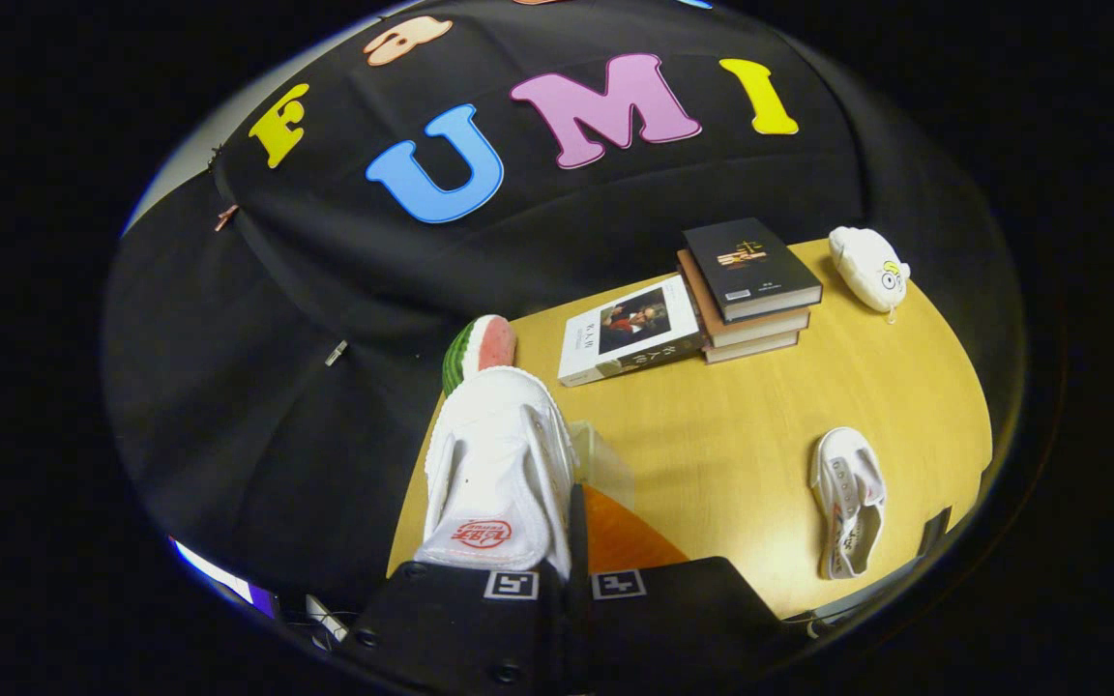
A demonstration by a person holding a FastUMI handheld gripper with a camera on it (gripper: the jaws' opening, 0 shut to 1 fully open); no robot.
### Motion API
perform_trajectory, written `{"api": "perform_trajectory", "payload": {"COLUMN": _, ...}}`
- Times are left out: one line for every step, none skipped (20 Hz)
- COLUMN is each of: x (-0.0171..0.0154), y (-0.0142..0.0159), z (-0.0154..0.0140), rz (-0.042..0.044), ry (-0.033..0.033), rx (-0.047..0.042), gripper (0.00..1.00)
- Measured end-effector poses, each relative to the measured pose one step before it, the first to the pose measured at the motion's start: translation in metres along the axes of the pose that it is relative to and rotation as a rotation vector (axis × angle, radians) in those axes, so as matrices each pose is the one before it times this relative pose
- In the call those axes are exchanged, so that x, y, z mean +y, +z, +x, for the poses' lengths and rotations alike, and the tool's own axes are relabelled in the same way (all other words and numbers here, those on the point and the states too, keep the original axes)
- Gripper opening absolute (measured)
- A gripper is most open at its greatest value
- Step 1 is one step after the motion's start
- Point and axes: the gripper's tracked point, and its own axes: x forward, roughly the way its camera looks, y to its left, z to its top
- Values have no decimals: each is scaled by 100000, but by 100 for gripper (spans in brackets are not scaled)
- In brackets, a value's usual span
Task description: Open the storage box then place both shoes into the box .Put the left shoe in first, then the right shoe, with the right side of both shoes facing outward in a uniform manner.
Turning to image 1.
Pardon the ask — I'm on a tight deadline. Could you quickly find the thin brown book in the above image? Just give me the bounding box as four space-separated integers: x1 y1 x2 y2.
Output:
702 331 802 365

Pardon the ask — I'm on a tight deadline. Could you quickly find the white plush toy with eyes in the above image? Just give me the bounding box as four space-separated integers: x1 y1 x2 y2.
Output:
828 225 912 323

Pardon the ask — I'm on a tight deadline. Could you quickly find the brown cover book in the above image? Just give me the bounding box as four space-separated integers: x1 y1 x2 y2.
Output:
676 249 812 349

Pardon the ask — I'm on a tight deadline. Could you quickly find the computer monitor screen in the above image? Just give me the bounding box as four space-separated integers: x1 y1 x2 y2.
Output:
170 536 279 620

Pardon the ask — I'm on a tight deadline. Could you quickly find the white canvas shoe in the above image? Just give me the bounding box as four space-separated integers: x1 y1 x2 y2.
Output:
412 365 577 581
808 426 889 581

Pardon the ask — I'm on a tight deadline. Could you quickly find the watermelon slice plush toy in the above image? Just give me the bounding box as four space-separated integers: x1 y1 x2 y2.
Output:
441 314 519 397

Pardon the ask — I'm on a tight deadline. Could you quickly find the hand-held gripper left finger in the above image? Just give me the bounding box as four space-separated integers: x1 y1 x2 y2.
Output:
339 556 570 696

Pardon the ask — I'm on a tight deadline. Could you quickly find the beige fabric storage box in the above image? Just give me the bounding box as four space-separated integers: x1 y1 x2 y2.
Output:
569 419 637 511

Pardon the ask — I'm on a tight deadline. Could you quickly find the black table edge bracket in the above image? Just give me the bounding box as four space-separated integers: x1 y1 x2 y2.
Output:
920 506 953 557

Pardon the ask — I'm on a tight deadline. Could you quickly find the black hardcover book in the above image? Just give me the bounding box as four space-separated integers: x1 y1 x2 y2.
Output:
683 217 824 324

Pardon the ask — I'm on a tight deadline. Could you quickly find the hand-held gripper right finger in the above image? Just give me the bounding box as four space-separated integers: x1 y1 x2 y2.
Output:
569 481 790 696

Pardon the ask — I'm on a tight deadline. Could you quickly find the white book with portrait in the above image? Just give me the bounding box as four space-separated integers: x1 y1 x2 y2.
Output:
557 275 708 389

